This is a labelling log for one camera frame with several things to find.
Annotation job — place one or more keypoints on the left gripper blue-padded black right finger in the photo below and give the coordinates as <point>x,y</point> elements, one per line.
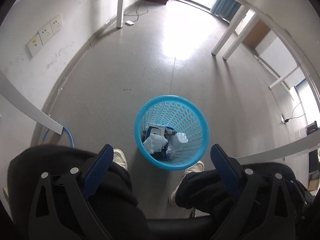
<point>264,209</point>

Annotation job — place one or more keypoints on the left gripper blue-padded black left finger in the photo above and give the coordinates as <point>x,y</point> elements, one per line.
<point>60,209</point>

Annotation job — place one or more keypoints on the clear plastic wrap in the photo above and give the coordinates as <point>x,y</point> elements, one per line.
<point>155,143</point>

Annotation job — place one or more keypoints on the white blue HP box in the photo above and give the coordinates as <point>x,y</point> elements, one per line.
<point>155,129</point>

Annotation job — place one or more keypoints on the white plastic cup container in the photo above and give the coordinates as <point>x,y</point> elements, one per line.
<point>178,141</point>

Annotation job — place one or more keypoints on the blue plastic bag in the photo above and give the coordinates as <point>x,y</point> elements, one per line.
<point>167,153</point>

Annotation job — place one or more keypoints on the right white shoe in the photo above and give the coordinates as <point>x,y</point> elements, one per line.
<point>188,174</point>

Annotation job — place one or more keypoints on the white shoe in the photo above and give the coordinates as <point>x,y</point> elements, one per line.
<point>119,158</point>
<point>188,174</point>

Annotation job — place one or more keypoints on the left white shoe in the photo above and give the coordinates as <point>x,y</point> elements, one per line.
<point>119,158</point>

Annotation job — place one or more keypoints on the blue plastic waste basket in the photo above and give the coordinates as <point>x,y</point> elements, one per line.
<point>177,114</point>

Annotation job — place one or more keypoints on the white power adapter on floor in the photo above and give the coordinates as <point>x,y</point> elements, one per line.
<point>130,23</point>

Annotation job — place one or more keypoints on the dark blue curtain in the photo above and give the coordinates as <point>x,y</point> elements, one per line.
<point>225,9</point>

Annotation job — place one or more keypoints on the wall socket panel row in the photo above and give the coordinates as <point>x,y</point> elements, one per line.
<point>44,35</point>

